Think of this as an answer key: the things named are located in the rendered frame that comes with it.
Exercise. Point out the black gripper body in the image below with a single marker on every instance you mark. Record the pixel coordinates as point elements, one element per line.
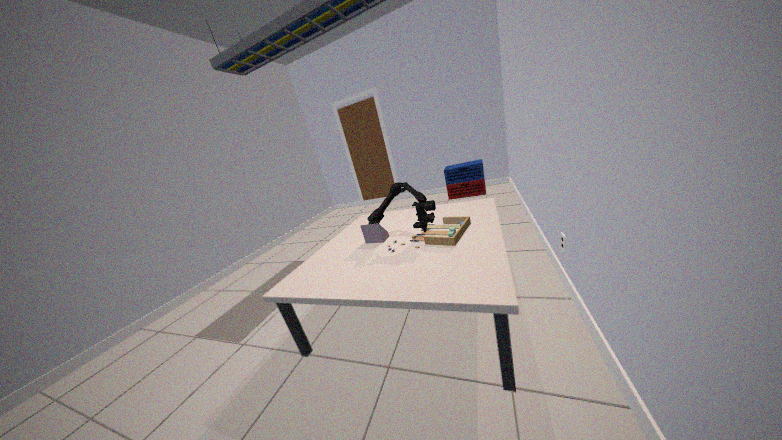
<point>421,219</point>

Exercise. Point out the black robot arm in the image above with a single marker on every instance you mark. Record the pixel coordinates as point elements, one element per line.
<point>395,190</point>

